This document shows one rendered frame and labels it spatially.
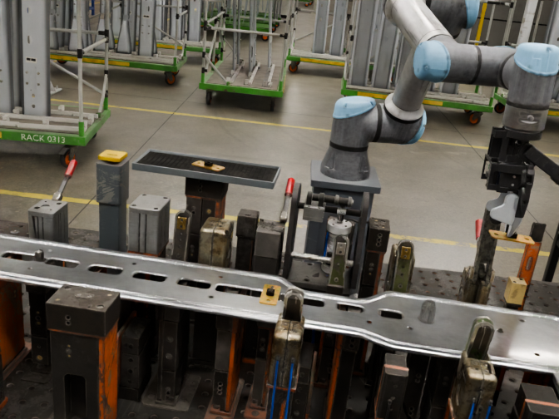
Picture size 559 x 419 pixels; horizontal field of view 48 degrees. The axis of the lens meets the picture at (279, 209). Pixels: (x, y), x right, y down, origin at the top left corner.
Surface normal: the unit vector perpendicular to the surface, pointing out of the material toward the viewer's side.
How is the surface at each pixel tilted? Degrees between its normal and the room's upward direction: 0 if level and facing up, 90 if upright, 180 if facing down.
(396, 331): 0
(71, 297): 0
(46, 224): 90
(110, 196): 90
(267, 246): 90
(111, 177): 90
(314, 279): 0
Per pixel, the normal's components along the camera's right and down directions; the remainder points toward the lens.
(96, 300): 0.10, -0.93
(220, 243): -0.13, 0.36
